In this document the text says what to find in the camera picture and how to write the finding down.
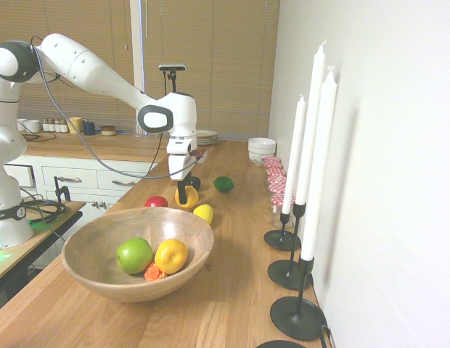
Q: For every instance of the small orange crinkled toy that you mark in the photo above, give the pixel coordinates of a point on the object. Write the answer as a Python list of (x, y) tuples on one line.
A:
[(153, 272)]

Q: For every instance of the dark blue mug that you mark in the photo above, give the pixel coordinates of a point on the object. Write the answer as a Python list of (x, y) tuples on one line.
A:
[(88, 128)]

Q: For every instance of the small brown bowl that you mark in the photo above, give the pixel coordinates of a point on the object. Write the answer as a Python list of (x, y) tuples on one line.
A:
[(108, 130)]

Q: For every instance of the orange fruit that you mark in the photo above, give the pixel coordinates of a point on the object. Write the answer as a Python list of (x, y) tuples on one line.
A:
[(170, 255)]

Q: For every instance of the wooden bowl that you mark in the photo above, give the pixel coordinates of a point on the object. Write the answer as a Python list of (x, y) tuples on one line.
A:
[(101, 239)]

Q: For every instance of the glass jar red checkered lid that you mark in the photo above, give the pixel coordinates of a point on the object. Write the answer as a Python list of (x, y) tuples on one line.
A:
[(275, 170), (277, 208), (277, 188), (272, 160), (276, 180)]

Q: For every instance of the white patterned ceramic bowl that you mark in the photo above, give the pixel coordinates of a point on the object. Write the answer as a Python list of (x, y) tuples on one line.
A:
[(259, 158)]

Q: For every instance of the wide tan window blind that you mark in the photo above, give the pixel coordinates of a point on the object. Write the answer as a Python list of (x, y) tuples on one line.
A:
[(217, 54)]

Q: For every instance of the white kitchen cabinet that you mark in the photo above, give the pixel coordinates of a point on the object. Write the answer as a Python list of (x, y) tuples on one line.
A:
[(87, 174)]

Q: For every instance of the red apple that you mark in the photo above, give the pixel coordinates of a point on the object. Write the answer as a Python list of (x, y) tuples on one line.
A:
[(156, 202)]

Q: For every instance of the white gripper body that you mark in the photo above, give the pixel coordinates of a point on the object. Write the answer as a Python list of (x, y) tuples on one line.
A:
[(179, 166)]

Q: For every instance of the yellow mug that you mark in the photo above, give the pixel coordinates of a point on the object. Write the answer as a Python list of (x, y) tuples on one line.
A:
[(74, 125)]

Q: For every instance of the stack of white plates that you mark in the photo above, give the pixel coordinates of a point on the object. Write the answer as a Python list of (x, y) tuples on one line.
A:
[(207, 137)]

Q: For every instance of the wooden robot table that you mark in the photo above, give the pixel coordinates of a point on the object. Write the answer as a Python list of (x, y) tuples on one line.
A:
[(47, 232)]

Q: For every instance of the white cup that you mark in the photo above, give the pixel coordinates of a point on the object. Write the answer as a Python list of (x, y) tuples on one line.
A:
[(32, 126), (21, 124)]

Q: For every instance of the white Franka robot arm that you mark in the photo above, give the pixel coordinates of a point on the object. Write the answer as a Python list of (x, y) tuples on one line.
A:
[(83, 69)]

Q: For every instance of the green lime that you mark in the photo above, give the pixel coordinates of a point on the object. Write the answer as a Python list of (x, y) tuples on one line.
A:
[(223, 184)]

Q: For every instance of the shortest white candle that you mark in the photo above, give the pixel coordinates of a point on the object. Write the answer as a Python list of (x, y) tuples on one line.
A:
[(294, 156)]

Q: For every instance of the yellow lemon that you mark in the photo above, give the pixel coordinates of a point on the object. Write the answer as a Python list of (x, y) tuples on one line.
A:
[(204, 213)]

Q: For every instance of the black exterior camera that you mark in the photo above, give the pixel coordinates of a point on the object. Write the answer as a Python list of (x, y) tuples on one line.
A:
[(172, 67)]

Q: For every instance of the tallest white candle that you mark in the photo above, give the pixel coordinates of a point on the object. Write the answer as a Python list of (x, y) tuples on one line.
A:
[(312, 119)]

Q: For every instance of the small spice jar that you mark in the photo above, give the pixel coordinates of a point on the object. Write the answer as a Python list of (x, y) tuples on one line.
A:
[(57, 126), (45, 125), (51, 125), (64, 126)]

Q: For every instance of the black candle holder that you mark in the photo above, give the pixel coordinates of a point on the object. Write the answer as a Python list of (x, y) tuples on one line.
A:
[(281, 239), (279, 344), (288, 275), (295, 319)]

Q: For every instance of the black camera stand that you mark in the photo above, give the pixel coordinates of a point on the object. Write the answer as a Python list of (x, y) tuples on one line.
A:
[(171, 81)]

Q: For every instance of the green apple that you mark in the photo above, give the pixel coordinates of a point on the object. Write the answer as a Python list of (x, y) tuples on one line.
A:
[(133, 255)]

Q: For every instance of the medium white candle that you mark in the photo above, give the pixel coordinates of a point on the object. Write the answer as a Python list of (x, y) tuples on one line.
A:
[(319, 170)]

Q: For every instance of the narrow tan window blind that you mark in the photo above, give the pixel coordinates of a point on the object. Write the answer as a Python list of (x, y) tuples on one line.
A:
[(65, 25)]

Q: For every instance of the black table clamp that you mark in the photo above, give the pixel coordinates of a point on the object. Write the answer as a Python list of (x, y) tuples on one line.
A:
[(61, 188)]

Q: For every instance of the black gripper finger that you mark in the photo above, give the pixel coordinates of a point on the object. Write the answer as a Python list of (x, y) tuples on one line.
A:
[(195, 183), (182, 193)]

